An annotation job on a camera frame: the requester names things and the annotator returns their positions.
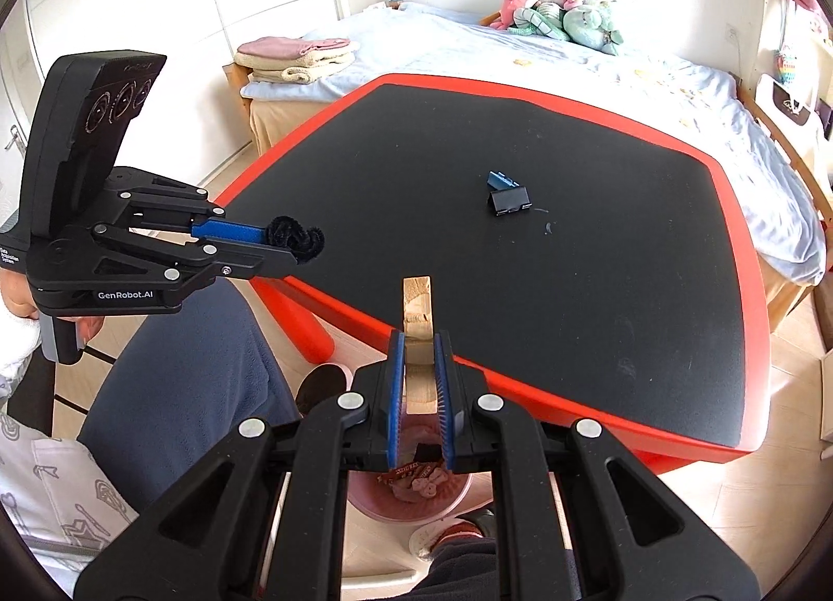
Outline pile of plush toys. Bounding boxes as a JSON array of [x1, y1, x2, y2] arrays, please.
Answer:
[[480, 0, 624, 56]]

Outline white tote bag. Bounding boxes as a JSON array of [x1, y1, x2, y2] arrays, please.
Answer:
[[755, 74, 831, 144]]

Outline slipper shoe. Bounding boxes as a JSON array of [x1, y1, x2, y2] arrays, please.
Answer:
[[295, 363, 353, 416], [408, 502, 497, 561]]

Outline pink ribbed trash bin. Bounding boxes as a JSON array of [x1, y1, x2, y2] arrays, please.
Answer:
[[347, 415, 472, 525]]

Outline black small box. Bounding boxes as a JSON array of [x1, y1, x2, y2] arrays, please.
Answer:
[[487, 187, 532, 218]]

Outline red table with black top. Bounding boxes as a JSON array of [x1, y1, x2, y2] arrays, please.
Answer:
[[220, 74, 769, 473]]

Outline red carton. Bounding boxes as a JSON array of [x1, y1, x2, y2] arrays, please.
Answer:
[[375, 462, 436, 490]]

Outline bed with blue sheet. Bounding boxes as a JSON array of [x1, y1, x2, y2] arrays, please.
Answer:
[[223, 4, 831, 326]]

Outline folded pink beige towels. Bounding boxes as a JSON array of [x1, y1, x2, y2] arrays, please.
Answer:
[[233, 36, 355, 84]]

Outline person's right leg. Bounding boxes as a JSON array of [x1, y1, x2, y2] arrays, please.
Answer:
[[389, 534, 580, 601]]

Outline right slipper shoe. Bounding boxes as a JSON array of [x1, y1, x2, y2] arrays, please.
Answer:
[[408, 502, 497, 561]]

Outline person's left leg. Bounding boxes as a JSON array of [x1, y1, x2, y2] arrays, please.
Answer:
[[78, 279, 299, 512]]

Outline left slipper shoe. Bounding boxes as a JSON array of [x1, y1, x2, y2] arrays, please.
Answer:
[[295, 363, 353, 416]]

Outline person's left hand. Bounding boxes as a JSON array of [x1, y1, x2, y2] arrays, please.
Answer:
[[2, 268, 105, 343]]

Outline blue small box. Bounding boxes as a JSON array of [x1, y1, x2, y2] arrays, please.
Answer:
[[487, 171, 520, 193]]

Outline segmented wooden strip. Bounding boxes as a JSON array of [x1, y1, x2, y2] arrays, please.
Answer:
[[402, 275, 438, 415]]

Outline small black wad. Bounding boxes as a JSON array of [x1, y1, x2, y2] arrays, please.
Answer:
[[264, 216, 325, 264]]

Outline person's leg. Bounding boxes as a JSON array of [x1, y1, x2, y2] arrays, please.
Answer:
[[389, 534, 580, 601], [78, 279, 299, 512]]

